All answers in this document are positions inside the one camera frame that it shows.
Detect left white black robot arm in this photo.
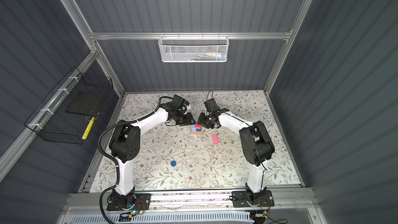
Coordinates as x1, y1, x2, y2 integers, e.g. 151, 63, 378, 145
109, 95, 195, 209

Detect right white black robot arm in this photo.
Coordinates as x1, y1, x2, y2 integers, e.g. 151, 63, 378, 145
199, 99, 275, 206

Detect floral patterned table mat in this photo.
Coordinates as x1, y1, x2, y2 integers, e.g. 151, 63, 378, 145
90, 91, 296, 193

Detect markers in white basket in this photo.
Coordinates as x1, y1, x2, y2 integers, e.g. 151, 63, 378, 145
185, 52, 227, 62

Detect black pad in basket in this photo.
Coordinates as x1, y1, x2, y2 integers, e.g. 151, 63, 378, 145
65, 92, 106, 117

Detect yellow marker in basket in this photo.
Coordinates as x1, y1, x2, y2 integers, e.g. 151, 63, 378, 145
81, 117, 95, 140

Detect white wire mesh basket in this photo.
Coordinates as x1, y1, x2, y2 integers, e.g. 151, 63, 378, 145
158, 37, 230, 63

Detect left black corrugated cable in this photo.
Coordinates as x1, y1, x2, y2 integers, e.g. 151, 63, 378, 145
97, 96, 173, 224

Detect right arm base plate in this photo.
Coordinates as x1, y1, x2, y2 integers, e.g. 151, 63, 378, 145
229, 190, 275, 208

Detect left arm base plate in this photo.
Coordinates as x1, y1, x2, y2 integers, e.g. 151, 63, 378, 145
106, 192, 151, 211

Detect white ventilated cable duct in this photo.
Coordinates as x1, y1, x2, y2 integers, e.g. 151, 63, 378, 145
69, 211, 254, 224

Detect black wire basket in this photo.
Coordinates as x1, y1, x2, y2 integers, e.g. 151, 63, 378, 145
24, 68, 114, 145

